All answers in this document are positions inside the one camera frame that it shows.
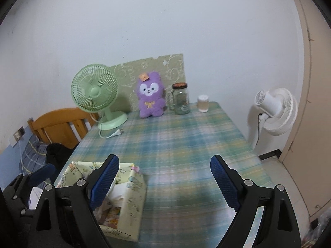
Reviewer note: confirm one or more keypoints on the black garment on bed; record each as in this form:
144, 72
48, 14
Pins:
58, 154

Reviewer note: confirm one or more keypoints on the purple plush toy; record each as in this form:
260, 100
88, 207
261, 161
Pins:
150, 93

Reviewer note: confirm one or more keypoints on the white socks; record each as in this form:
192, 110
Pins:
116, 191

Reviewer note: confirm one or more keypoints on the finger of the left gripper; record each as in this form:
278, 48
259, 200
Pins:
17, 192

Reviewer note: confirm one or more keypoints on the beige wooden door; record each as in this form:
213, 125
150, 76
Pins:
306, 155

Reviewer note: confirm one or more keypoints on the blue plaid pillow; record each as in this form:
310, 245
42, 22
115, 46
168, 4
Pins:
33, 156

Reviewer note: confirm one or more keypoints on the cotton swab container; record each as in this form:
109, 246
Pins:
203, 103

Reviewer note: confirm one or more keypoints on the green desk fan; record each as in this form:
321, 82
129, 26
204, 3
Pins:
94, 89

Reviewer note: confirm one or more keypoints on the white standing fan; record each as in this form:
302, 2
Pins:
276, 112

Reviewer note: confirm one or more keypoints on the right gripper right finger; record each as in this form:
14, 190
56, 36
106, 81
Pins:
278, 226

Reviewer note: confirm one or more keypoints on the yellow cartoon sock pack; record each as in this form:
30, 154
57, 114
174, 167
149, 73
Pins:
110, 217

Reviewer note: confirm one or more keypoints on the glass mason jar mug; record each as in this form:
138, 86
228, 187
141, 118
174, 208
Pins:
178, 99

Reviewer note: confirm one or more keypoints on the wooden bed headboard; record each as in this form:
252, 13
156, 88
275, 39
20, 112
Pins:
65, 126

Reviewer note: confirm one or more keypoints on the wall power outlet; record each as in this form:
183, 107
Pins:
19, 134

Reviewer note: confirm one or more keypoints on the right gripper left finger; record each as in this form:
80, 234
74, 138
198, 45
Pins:
64, 216

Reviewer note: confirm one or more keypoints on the patterned cardboard backdrop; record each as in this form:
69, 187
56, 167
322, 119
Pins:
170, 67

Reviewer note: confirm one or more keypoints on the yellow cartoon storage box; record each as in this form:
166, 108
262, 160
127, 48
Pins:
131, 205

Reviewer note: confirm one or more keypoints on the plaid tablecloth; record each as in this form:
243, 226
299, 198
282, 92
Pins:
184, 206

